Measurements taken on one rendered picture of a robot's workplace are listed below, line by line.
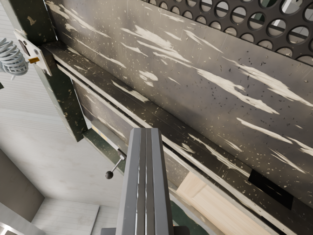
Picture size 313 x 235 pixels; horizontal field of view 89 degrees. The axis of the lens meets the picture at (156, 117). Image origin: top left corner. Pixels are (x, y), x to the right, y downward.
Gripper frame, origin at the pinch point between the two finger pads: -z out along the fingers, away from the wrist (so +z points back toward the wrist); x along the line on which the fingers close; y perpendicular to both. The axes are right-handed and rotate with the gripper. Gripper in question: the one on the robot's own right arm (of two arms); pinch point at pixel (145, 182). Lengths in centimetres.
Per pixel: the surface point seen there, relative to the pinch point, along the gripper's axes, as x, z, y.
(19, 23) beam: 42, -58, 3
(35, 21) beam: 39, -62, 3
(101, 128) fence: 22, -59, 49
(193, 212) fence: -20, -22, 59
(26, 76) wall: 250, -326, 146
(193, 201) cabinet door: -19, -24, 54
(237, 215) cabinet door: -28, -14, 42
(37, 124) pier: 267, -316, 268
